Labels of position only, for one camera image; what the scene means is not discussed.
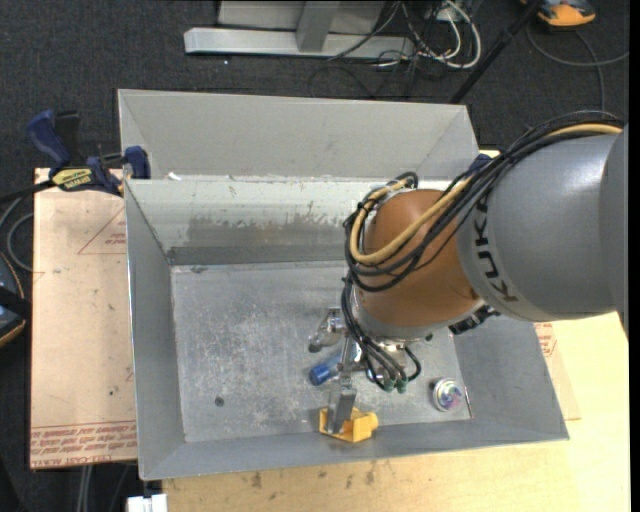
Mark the round silver disc colourful swirl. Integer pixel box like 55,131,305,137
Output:
430,377,465,413

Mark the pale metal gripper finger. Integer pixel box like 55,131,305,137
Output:
336,381,358,433
327,385,342,435

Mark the yellow plastic block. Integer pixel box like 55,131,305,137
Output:
318,405,380,444

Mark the clear bottle with blue cap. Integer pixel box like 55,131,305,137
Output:
308,350,346,387

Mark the grey metal bin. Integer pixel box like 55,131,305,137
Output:
117,88,570,482

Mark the brown cardboard board red print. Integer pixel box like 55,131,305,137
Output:
29,167,584,471

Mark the clear glass object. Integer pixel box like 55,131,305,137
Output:
307,307,350,354

